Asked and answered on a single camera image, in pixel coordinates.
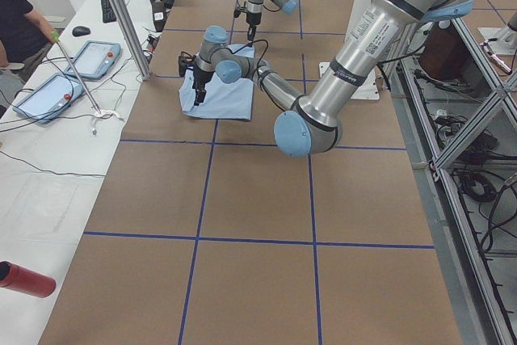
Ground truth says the grey aluminium frame post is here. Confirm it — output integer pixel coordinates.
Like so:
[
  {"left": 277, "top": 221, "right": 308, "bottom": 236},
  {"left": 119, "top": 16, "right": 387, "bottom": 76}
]
[{"left": 109, "top": 0, "right": 151, "bottom": 81}]

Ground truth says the near teach pendant tablet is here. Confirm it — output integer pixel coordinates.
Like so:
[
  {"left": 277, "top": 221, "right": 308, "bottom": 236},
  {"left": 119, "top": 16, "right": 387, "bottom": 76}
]
[{"left": 13, "top": 74, "right": 83, "bottom": 124}]

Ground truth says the red cylinder bottle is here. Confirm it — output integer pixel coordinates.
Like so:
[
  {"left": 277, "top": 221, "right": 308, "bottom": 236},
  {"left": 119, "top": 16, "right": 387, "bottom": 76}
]
[{"left": 1, "top": 261, "right": 57, "bottom": 298}]

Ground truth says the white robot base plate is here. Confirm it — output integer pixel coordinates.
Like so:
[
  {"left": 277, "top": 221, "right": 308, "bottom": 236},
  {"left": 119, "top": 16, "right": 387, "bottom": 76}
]
[{"left": 350, "top": 70, "right": 380, "bottom": 101}]

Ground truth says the person in black shirt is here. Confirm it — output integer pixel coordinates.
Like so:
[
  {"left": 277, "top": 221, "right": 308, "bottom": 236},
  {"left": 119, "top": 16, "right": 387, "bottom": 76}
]
[{"left": 1, "top": 0, "right": 54, "bottom": 83}]

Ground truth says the black keyboard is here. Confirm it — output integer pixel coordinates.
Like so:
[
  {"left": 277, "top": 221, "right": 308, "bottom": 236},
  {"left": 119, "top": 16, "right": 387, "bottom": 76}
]
[{"left": 100, "top": 0, "right": 116, "bottom": 23}]

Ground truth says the black mount camera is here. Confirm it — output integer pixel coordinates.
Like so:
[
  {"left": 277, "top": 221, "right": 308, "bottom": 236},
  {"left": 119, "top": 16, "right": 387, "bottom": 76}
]
[
  {"left": 233, "top": 4, "right": 248, "bottom": 19},
  {"left": 178, "top": 51, "right": 197, "bottom": 78}
]

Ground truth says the far teach pendant tablet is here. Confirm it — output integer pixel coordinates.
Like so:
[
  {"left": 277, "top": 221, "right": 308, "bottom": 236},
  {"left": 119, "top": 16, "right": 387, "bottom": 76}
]
[{"left": 72, "top": 40, "right": 121, "bottom": 81}]

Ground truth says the light blue t-shirt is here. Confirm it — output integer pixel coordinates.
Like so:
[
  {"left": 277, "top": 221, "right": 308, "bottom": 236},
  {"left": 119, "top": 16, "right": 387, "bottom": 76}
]
[{"left": 179, "top": 59, "right": 253, "bottom": 120}]

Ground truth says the black computer mouse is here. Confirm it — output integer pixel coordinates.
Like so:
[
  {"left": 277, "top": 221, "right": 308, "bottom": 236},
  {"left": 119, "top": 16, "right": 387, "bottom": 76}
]
[{"left": 72, "top": 26, "right": 91, "bottom": 37}]

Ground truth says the black braided left cable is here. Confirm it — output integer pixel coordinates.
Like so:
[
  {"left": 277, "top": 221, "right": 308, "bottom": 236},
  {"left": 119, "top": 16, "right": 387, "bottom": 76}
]
[{"left": 225, "top": 39, "right": 271, "bottom": 75}]

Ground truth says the teach pendant tablet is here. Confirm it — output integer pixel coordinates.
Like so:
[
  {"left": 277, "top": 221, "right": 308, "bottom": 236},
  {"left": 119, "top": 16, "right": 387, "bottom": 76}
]
[
  {"left": 13, "top": 74, "right": 83, "bottom": 124},
  {"left": 72, "top": 40, "right": 121, "bottom": 81}
]

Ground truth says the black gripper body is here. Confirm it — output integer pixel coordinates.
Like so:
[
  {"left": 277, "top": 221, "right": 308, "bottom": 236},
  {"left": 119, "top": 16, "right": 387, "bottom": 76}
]
[
  {"left": 246, "top": 12, "right": 262, "bottom": 25},
  {"left": 193, "top": 65, "right": 210, "bottom": 90}
]

